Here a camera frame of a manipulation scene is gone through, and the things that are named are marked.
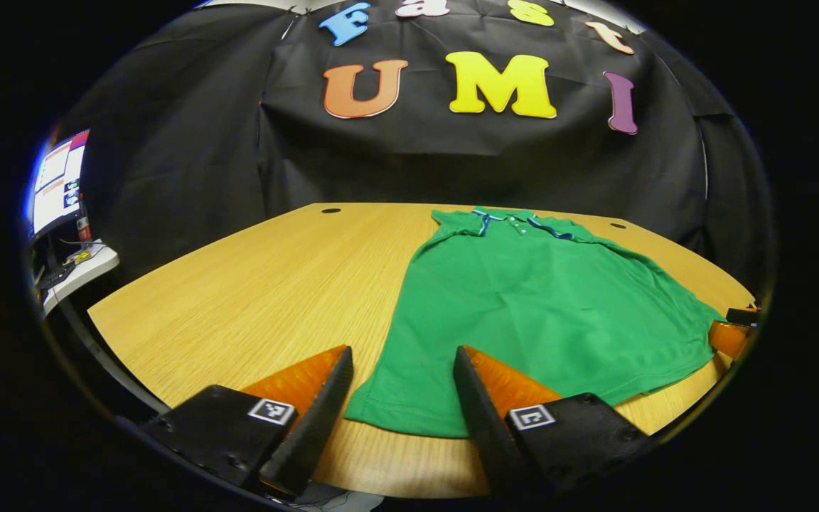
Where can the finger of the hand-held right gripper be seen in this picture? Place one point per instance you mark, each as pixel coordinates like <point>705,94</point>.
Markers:
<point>729,338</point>

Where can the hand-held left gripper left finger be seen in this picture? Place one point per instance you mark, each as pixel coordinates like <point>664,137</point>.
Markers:
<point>317,427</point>

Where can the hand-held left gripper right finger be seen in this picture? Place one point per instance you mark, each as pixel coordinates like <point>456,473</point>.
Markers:
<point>488,427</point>

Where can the green T-shirt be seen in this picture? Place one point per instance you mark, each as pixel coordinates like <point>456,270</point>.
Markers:
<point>537,313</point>

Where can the black backdrop cloth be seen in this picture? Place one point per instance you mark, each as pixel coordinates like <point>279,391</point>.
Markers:
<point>452,163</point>

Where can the white side desk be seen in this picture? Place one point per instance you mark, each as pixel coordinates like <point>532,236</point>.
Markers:
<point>89,270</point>

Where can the black keyboard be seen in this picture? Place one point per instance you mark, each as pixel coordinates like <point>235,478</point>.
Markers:
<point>54,277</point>

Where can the red can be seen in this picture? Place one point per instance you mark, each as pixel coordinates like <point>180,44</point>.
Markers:
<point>83,229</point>

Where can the computer monitor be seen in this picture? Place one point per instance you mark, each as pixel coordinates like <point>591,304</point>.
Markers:
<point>57,181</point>

